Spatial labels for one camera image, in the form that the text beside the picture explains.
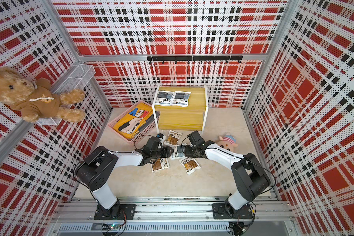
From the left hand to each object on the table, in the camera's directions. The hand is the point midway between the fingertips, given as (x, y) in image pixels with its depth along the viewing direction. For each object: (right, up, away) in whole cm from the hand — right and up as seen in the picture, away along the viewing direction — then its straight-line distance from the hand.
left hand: (172, 150), depth 95 cm
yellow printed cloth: (-32, +16, +7) cm, 36 cm away
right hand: (+11, 0, -6) cm, 12 cm away
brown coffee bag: (0, +7, +7) cm, 10 cm away
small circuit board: (-26, -32, -25) cm, 49 cm away
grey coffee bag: (+6, 0, 0) cm, 6 cm away
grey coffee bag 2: (-3, +31, -16) cm, 35 cm away
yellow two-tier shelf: (+6, +26, -18) cm, 32 cm away
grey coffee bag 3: (+6, +31, -16) cm, 36 cm away
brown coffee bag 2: (-7, -7, -6) cm, 12 cm away
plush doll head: (+36, +5, -2) cm, 37 cm away
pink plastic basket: (-16, +19, +10) cm, 27 cm away
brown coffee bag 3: (+12, -8, -7) cm, 15 cm away
